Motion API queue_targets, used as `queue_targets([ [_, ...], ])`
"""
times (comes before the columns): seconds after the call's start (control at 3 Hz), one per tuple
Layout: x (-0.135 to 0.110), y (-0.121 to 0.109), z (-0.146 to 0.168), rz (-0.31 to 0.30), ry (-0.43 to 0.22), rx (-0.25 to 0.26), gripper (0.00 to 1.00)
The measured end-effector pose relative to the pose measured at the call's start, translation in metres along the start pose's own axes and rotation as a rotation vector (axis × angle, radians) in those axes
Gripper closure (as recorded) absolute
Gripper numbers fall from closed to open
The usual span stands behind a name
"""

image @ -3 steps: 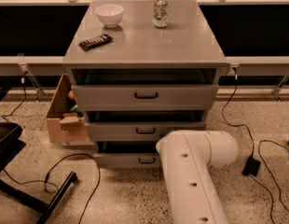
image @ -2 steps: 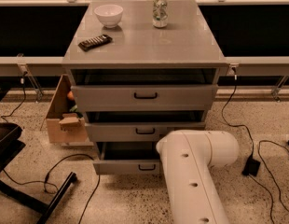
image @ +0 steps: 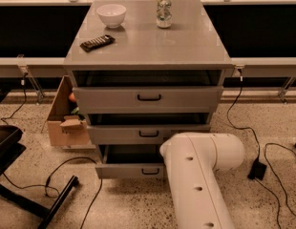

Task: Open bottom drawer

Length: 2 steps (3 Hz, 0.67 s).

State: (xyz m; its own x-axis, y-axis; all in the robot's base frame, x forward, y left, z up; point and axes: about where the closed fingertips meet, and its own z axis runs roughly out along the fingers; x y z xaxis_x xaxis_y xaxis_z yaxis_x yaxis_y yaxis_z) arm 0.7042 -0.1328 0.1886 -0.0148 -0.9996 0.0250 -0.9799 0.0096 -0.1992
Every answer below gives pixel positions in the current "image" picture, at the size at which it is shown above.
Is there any grey bottom drawer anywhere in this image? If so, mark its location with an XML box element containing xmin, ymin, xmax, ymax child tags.
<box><xmin>95</xmin><ymin>144</ymin><xmax>164</xmax><ymax>178</ymax></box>

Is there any grey drawer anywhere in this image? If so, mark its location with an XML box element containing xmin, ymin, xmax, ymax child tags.
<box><xmin>95</xmin><ymin>144</ymin><xmax>164</xmax><ymax>178</ymax></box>
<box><xmin>87</xmin><ymin>124</ymin><xmax>210</xmax><ymax>145</ymax></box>
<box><xmin>73</xmin><ymin>87</ymin><xmax>222</xmax><ymax>114</ymax></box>

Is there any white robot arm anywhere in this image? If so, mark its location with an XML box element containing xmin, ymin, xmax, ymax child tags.
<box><xmin>159</xmin><ymin>133</ymin><xmax>245</xmax><ymax>229</ymax></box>

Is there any grey drawer cabinet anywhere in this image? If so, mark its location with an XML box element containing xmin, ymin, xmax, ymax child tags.
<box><xmin>63</xmin><ymin>0</ymin><xmax>235</xmax><ymax>172</ymax></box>

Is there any grey top drawer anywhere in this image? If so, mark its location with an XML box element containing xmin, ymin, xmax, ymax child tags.
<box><xmin>73</xmin><ymin>87</ymin><xmax>222</xmax><ymax>114</ymax></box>

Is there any grey middle drawer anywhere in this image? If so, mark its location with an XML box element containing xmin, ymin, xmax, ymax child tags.
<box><xmin>87</xmin><ymin>124</ymin><xmax>210</xmax><ymax>145</ymax></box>

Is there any orange ball in box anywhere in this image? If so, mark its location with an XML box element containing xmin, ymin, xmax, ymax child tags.
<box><xmin>69</xmin><ymin>93</ymin><xmax>76</xmax><ymax>103</ymax></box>

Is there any black snack bar packet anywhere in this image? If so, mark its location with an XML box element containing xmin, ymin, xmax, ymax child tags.
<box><xmin>80</xmin><ymin>34</ymin><xmax>116</xmax><ymax>52</ymax></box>

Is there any cardboard box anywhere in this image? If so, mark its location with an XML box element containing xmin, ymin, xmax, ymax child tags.
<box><xmin>47</xmin><ymin>75</ymin><xmax>91</xmax><ymax>148</ymax></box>

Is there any white bowl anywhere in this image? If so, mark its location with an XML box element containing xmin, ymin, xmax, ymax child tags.
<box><xmin>96</xmin><ymin>4</ymin><xmax>127</xmax><ymax>28</ymax></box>

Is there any crushed soda can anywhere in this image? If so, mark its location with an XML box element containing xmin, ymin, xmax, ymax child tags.
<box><xmin>157</xmin><ymin>0</ymin><xmax>172</xmax><ymax>29</ymax></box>

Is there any black power adapter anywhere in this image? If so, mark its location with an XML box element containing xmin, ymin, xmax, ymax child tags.
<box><xmin>247</xmin><ymin>158</ymin><xmax>266</xmax><ymax>180</ymax></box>

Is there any black chair base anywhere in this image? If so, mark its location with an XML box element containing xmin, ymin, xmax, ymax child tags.
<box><xmin>0</xmin><ymin>92</ymin><xmax>77</xmax><ymax>229</ymax></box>

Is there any black wall cable right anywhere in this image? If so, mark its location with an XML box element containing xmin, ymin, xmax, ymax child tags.
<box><xmin>225</xmin><ymin>68</ymin><xmax>261</xmax><ymax>161</ymax></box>

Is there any black wall cable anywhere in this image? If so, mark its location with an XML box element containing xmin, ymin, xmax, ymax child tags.
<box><xmin>225</xmin><ymin>68</ymin><xmax>261</xmax><ymax>161</ymax></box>
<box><xmin>0</xmin><ymin>72</ymin><xmax>30</xmax><ymax>126</ymax></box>

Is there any black floor cable left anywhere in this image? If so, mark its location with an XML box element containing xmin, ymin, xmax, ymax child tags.
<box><xmin>1</xmin><ymin>156</ymin><xmax>104</xmax><ymax>229</ymax></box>

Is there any black looping cable right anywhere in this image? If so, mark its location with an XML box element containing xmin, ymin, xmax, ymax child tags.
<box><xmin>253</xmin><ymin>142</ymin><xmax>296</xmax><ymax>229</ymax></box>

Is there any black wall cable left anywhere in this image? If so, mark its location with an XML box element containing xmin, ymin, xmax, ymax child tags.
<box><xmin>0</xmin><ymin>72</ymin><xmax>30</xmax><ymax>126</ymax></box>

